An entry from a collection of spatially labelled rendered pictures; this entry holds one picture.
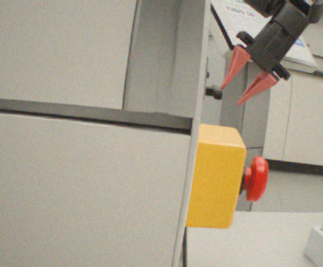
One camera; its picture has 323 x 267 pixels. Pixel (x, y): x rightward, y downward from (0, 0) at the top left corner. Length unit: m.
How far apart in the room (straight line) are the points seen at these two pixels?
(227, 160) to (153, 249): 0.12
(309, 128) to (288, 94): 0.34
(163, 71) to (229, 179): 0.14
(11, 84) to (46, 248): 0.11
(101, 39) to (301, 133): 3.61
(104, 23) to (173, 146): 0.08
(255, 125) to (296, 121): 2.11
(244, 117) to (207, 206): 1.29
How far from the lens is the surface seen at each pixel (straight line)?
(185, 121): 0.26
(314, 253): 0.52
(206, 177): 0.37
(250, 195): 0.40
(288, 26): 0.73
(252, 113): 1.69
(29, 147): 0.27
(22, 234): 0.29
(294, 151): 3.85
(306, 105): 3.80
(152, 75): 0.25
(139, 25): 0.25
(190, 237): 0.56
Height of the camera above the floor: 0.99
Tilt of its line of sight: 12 degrees down
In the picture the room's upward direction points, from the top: 6 degrees clockwise
